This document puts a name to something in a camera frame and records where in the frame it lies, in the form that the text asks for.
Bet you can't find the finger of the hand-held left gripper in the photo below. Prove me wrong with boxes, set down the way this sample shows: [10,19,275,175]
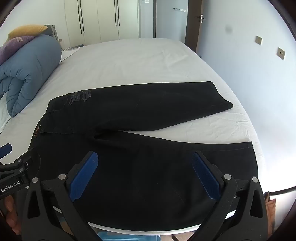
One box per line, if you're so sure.
[0,143,12,159]
[13,148,36,174]

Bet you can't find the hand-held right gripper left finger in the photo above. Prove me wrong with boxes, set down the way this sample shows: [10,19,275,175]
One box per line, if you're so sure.
[22,151,100,241]

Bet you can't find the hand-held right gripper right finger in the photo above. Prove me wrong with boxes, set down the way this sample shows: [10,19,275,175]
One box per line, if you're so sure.
[191,151,270,241]

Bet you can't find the black denim pants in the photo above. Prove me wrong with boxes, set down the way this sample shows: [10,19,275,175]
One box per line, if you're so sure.
[30,81,259,232]

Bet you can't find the person's left hand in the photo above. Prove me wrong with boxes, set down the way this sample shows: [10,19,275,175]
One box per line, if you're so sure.
[4,194,23,235]

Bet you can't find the pink fabric item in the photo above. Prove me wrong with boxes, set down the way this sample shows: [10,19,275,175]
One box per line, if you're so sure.
[264,191,277,223]

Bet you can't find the blue storage box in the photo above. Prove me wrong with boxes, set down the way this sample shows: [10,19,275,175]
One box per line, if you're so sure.
[97,230,160,241]

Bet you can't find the purple pillow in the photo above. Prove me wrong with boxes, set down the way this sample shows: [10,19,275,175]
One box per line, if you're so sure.
[0,35,35,67]

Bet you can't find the yellow pillow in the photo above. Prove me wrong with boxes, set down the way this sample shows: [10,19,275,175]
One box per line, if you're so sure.
[8,25,48,40]

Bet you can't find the white bed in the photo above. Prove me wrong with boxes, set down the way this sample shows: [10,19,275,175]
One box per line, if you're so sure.
[0,38,264,234]

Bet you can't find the grey pillow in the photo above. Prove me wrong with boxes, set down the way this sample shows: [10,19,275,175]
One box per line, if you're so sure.
[44,24,58,42]

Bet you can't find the brown door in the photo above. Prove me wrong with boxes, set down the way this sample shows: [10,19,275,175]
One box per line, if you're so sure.
[184,0,204,54]

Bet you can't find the white wardrobe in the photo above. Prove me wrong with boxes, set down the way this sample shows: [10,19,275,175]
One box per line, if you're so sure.
[50,0,141,50]

